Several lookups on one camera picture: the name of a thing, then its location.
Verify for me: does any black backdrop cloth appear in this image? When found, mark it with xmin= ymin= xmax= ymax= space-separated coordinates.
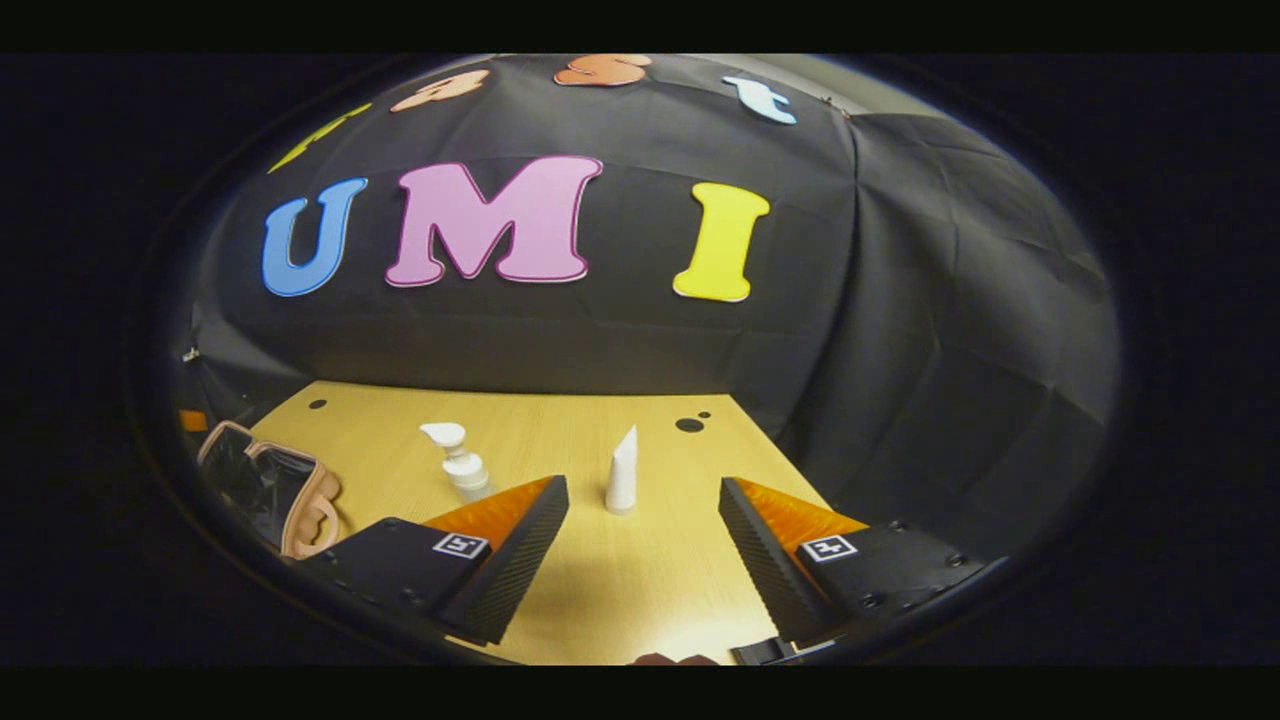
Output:
xmin=165 ymin=55 xmax=1119 ymax=561

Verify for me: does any white pump bottle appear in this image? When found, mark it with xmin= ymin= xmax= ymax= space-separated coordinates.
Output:
xmin=420 ymin=422 xmax=493 ymax=501

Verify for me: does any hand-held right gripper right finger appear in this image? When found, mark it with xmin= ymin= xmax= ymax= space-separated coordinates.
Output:
xmin=718 ymin=477 xmax=986 ymax=646

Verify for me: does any pink suitcase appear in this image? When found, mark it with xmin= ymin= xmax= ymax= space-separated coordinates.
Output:
xmin=197 ymin=420 xmax=343 ymax=561

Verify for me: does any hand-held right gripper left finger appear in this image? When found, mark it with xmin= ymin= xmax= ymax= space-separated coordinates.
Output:
xmin=295 ymin=475 xmax=571 ymax=646

